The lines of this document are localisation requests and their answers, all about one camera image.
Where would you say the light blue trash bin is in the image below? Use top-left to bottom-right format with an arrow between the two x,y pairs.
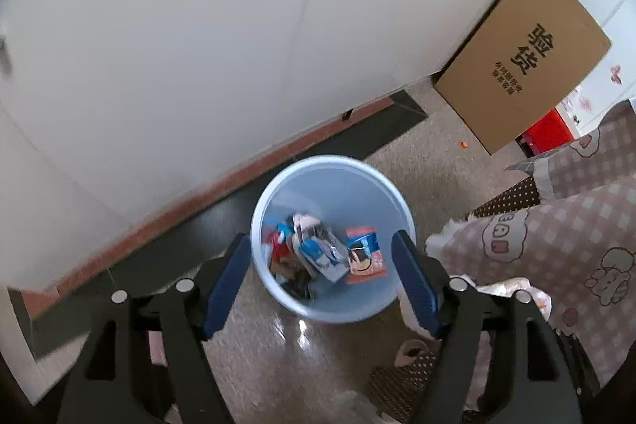
250,154 -> 417,324

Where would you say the orange cartoon snack packet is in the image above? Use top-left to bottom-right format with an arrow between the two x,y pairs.
345,227 -> 387,285

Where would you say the brown dotted slipper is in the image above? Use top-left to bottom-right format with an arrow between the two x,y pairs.
365,349 -> 448,422

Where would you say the pink checked printed cloth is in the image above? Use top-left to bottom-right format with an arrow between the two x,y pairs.
425,113 -> 636,385

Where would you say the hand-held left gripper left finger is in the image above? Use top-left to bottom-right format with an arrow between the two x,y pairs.
56,232 -> 253,424

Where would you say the red blue wrapper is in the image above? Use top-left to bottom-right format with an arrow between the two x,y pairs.
262,220 -> 299,256

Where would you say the white cabinet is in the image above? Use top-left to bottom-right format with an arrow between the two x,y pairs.
0,0 -> 522,405

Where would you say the picture printed wrapper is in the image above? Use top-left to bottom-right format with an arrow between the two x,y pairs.
281,267 -> 319,303

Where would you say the brown paper wrapper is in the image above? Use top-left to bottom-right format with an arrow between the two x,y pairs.
268,250 -> 299,278

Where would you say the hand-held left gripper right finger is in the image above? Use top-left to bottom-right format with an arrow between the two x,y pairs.
391,229 -> 583,424

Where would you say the large cardboard box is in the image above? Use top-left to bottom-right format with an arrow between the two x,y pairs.
433,0 -> 613,155

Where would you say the red box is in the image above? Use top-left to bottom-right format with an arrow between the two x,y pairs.
517,112 -> 577,159

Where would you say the white blue printed wrapper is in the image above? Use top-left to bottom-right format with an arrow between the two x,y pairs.
293,225 -> 351,283

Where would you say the pink flower wall sticker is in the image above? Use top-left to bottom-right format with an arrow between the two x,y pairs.
561,86 -> 594,122

